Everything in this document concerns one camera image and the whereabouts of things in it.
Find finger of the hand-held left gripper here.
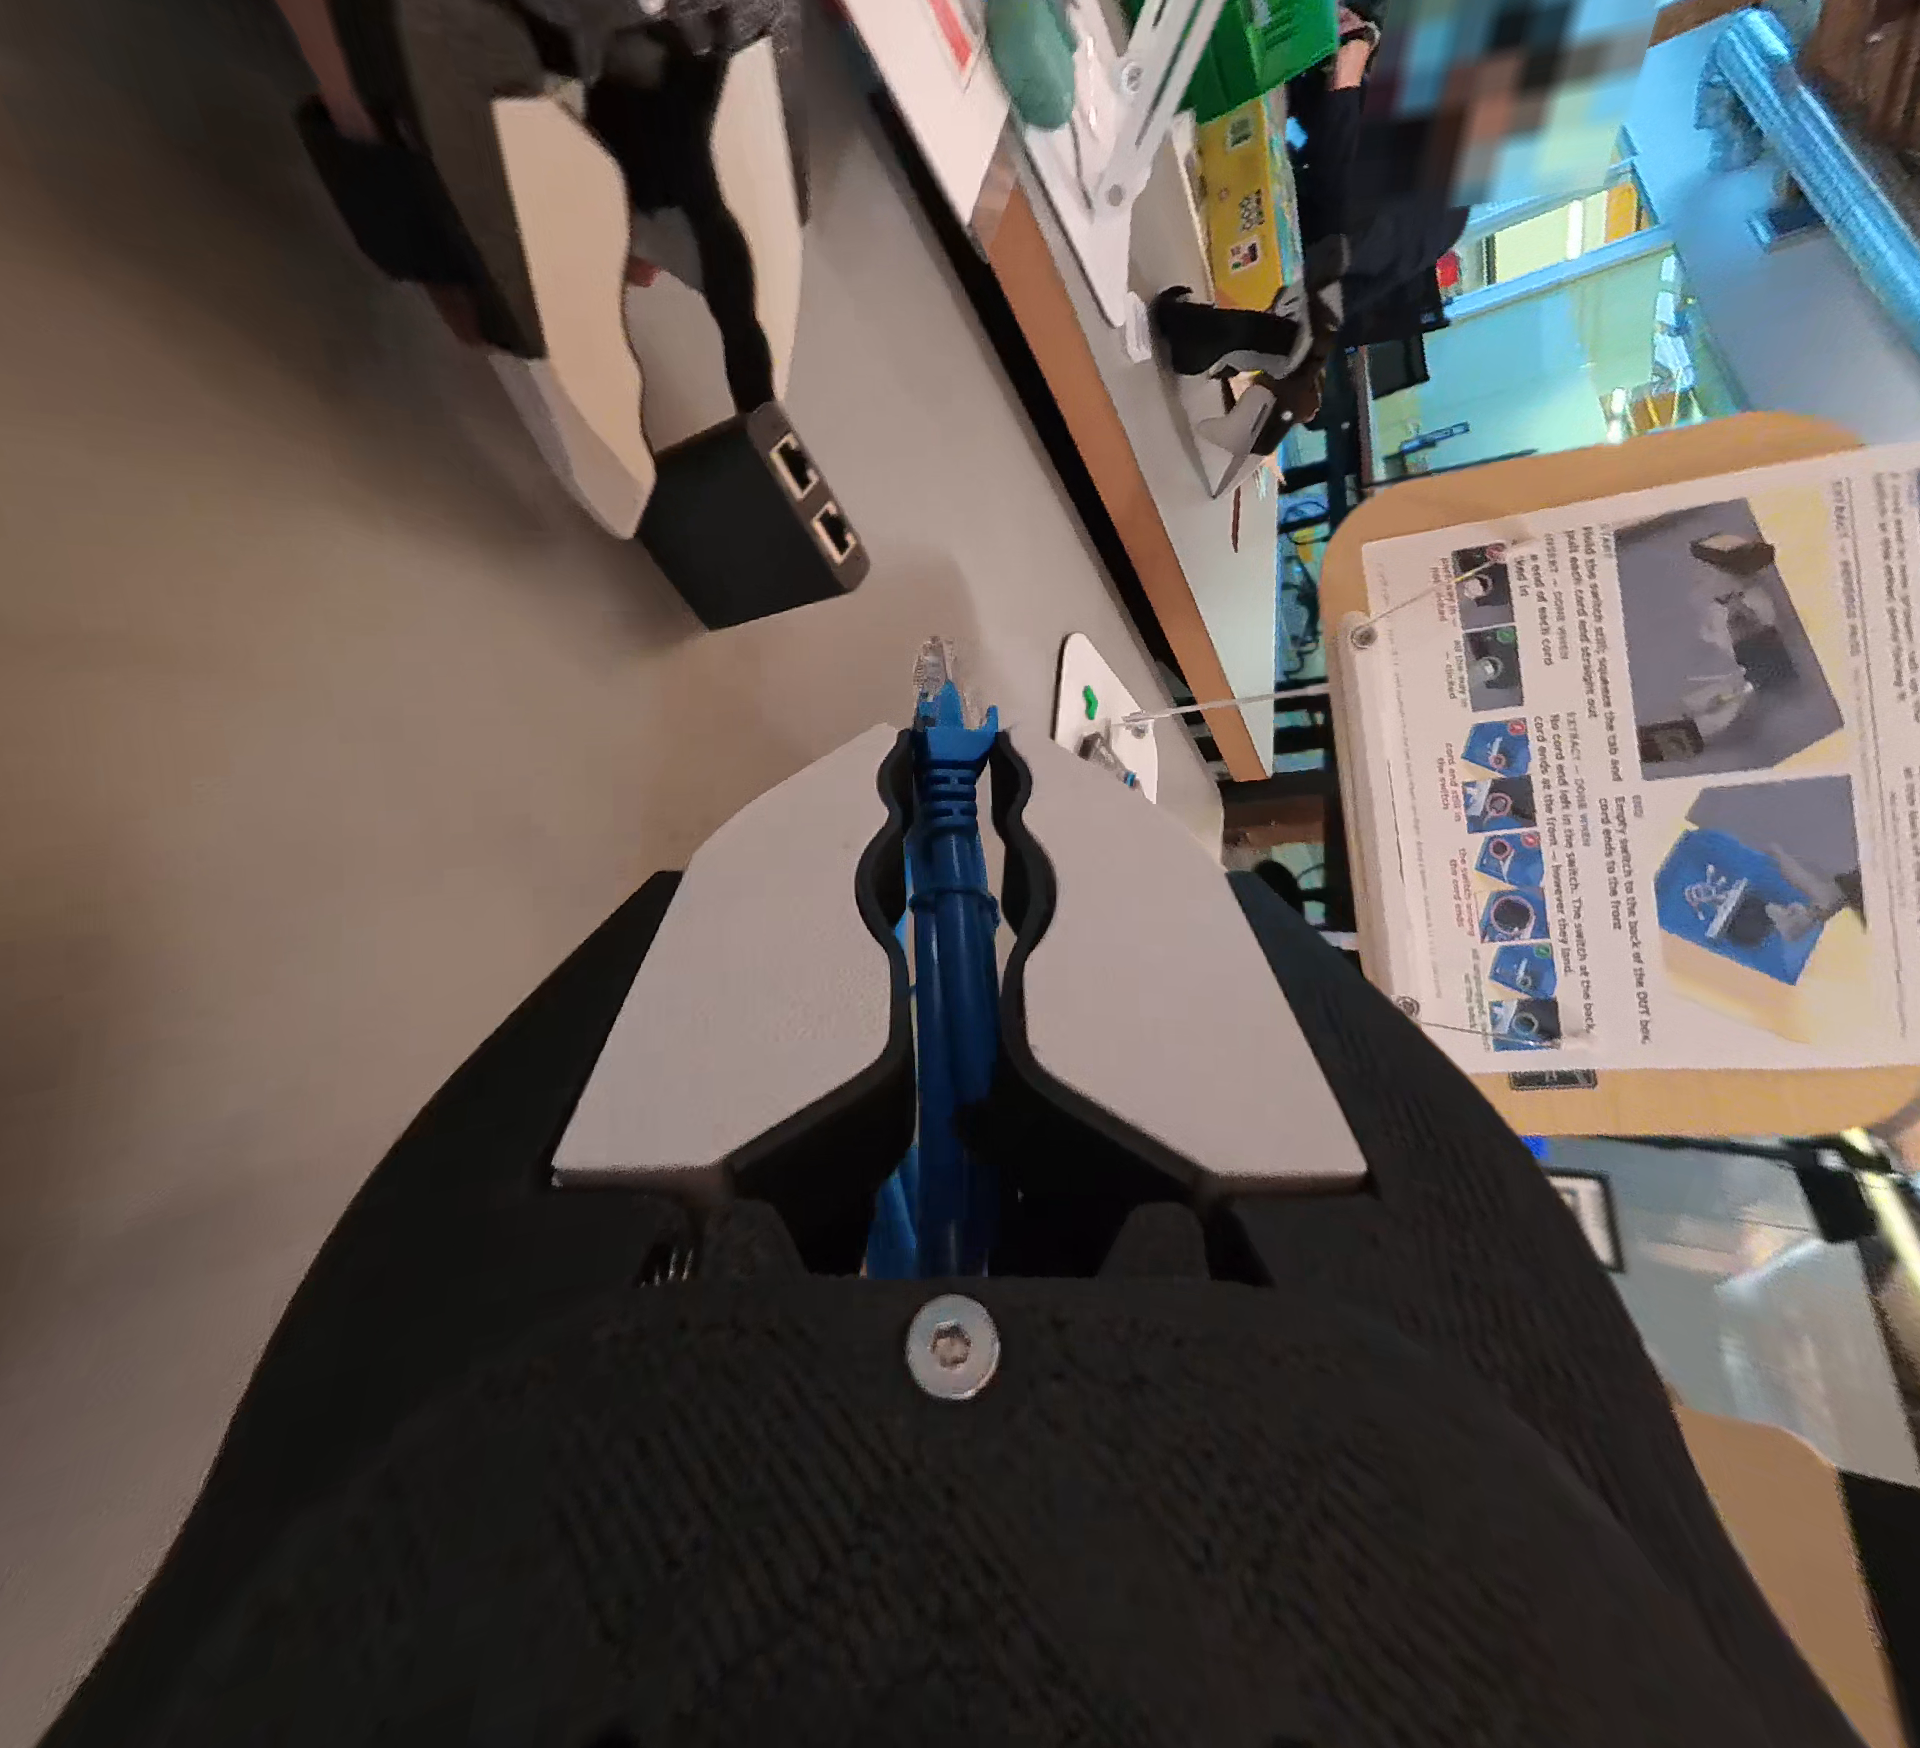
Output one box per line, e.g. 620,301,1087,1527
486,85,670,546
593,19,815,419

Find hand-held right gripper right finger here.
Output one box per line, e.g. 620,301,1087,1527
957,725,1370,1283

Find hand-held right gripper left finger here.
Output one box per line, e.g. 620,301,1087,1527
550,722,915,1283

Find black network switch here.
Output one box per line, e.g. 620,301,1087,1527
632,398,870,632

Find blue ethernet cable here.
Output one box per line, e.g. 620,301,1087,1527
863,635,1003,1283

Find grey desk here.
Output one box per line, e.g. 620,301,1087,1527
0,0,1235,1748

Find dark green round object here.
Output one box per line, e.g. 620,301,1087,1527
983,0,1085,131

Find wood-edged grey table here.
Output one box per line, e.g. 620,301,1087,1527
766,0,1291,783

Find idle hand-held gripper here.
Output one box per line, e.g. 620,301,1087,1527
1151,240,1358,500

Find printed instruction sheet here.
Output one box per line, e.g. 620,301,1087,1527
1358,458,1920,1075

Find yellow printed box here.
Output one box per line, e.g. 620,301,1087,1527
1193,99,1300,311

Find wooden instruction board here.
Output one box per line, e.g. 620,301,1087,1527
1319,413,1920,1135

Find silver ventilation duct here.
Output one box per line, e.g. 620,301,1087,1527
1702,9,1920,311

